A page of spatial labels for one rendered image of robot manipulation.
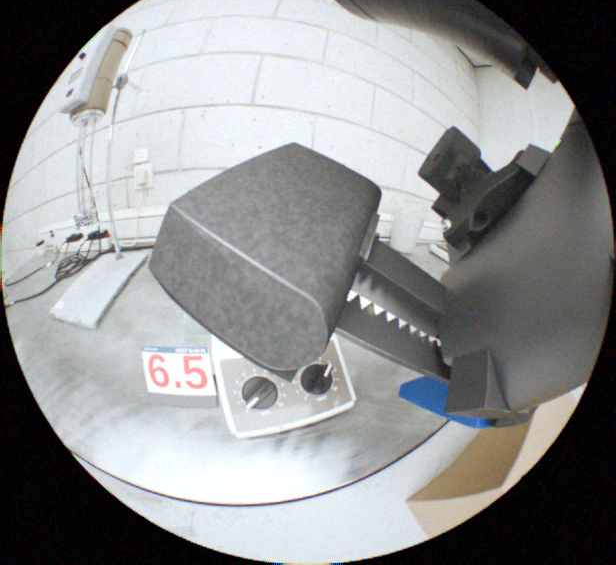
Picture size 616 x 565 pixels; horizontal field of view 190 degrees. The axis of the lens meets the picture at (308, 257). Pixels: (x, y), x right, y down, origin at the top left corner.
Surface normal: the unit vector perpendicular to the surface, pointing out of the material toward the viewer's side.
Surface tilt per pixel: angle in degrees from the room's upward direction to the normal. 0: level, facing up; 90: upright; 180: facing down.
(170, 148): 90
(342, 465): 0
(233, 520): 0
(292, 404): 30
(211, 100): 90
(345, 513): 0
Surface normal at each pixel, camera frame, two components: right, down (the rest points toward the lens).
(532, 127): -0.95, 0.02
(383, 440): 0.12, -0.90
